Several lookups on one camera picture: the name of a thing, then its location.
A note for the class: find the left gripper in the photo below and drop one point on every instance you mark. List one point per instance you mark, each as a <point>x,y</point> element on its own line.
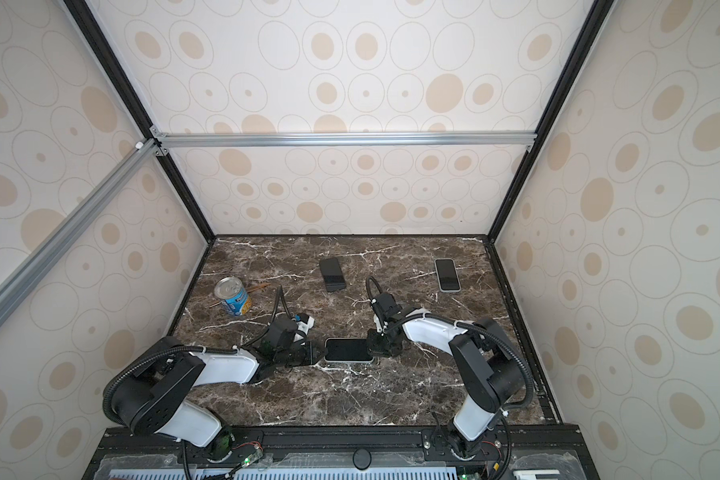
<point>311,349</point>

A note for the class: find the light blue case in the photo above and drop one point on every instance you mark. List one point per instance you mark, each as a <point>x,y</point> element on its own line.
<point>349,351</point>
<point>447,275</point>

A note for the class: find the aluminium rail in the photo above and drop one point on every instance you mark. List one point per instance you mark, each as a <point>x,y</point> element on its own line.
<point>348,139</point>
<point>15,289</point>

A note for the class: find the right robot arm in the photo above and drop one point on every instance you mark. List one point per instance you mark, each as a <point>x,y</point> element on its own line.
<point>495,375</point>

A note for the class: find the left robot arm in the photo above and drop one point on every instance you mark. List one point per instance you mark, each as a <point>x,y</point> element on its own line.
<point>150,395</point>

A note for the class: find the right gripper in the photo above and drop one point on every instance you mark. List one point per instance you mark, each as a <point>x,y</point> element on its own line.
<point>371,341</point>

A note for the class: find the aluminium rail back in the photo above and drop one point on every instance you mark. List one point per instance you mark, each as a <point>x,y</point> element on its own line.
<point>348,139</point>

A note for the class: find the aluminium rail left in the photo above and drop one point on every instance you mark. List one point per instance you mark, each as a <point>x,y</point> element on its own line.
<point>15,289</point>

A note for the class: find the black base frame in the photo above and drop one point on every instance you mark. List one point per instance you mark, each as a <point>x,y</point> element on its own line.
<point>388,452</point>

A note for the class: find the blue soup can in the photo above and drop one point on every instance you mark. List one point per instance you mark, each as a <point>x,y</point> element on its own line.
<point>233,296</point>

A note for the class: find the black phone case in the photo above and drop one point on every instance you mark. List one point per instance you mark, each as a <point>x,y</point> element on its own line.
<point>332,274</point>

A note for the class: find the wooden stick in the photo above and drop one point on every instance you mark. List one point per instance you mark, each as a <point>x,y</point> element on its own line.
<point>252,289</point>

